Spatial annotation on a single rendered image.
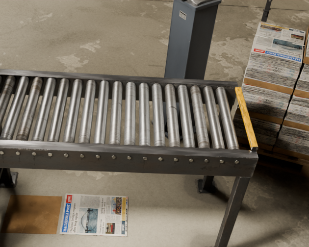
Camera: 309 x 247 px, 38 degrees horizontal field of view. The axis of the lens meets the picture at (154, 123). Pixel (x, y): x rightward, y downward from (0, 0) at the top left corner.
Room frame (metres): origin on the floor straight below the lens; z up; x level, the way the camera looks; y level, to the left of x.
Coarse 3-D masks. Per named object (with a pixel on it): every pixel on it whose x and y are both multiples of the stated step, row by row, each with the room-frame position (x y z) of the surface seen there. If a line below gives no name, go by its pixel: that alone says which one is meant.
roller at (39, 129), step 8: (48, 80) 1.73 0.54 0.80; (48, 88) 1.66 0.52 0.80; (48, 96) 1.60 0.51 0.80; (40, 104) 1.56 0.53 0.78; (48, 104) 1.55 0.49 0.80; (40, 112) 1.49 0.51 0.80; (48, 112) 1.50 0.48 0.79; (40, 120) 1.43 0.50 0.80; (40, 128) 1.38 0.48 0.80; (32, 136) 1.34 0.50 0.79; (40, 136) 1.34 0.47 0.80
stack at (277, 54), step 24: (264, 24) 2.50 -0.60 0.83; (264, 48) 2.21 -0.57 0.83; (288, 48) 2.24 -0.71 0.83; (264, 72) 2.15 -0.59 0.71; (288, 72) 2.12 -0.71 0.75; (264, 96) 2.14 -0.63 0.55; (288, 96) 2.11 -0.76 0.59; (240, 120) 2.17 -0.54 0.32; (264, 120) 2.14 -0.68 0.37; (288, 120) 2.10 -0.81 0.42; (240, 144) 2.15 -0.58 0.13; (288, 144) 2.09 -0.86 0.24; (288, 168) 2.09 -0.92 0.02
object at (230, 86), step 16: (32, 80) 1.74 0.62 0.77; (96, 80) 1.77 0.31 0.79; (112, 80) 1.78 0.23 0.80; (128, 80) 1.80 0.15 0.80; (144, 80) 1.81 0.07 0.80; (160, 80) 1.83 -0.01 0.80; (176, 80) 1.84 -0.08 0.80; (192, 80) 1.86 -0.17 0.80; (208, 80) 1.88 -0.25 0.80; (96, 96) 1.77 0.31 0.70; (176, 96) 1.82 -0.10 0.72
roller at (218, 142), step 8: (208, 88) 1.81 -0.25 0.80; (208, 96) 1.75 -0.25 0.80; (208, 104) 1.69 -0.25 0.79; (208, 112) 1.63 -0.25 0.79; (216, 112) 1.63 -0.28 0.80; (208, 120) 1.59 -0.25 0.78; (216, 120) 1.57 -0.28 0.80; (216, 128) 1.51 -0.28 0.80; (216, 136) 1.46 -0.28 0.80; (216, 144) 1.41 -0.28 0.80
